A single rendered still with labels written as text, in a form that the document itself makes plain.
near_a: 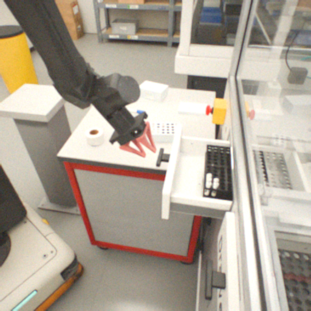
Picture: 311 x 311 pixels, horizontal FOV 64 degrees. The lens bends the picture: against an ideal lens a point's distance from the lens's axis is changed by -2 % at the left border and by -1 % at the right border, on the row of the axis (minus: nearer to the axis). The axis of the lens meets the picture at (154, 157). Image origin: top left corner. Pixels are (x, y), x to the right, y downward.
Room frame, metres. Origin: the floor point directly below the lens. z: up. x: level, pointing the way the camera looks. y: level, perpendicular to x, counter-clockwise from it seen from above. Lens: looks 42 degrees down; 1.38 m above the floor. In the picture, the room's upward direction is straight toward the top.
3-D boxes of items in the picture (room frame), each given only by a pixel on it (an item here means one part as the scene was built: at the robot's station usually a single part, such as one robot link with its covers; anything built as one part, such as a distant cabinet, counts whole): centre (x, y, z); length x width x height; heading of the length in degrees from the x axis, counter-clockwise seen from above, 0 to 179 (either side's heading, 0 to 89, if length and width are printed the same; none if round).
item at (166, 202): (0.52, -0.05, 0.87); 0.29 x 0.02 x 0.11; 169
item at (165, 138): (0.82, -0.04, 0.78); 0.12 x 0.08 x 0.04; 89
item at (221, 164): (0.49, -0.25, 0.87); 0.22 x 0.18 x 0.06; 79
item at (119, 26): (4.58, 0.49, 0.22); 0.40 x 0.30 x 0.17; 79
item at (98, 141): (0.79, 0.24, 0.78); 0.07 x 0.07 x 0.04
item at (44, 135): (1.15, 0.61, 0.38); 0.30 x 0.30 x 0.76; 79
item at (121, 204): (0.96, 0.03, 0.38); 0.62 x 0.58 x 0.76; 169
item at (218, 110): (0.82, -0.24, 0.88); 0.07 x 0.05 x 0.07; 169
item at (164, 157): (0.53, -0.03, 0.91); 0.07 x 0.04 x 0.01; 169
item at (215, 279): (0.19, -0.11, 0.91); 0.07 x 0.04 x 0.01; 169
